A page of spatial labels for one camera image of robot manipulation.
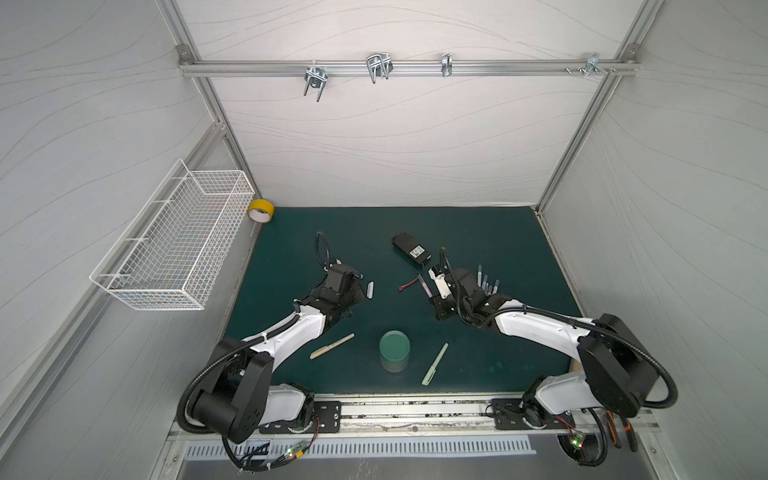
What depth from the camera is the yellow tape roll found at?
1158 millimetres

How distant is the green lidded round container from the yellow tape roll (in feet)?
2.30

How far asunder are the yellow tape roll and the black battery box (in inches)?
20.1

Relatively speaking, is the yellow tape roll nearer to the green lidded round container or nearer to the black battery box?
the black battery box

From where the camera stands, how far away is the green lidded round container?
750mm

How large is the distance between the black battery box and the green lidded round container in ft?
1.05

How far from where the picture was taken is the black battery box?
1.06 m
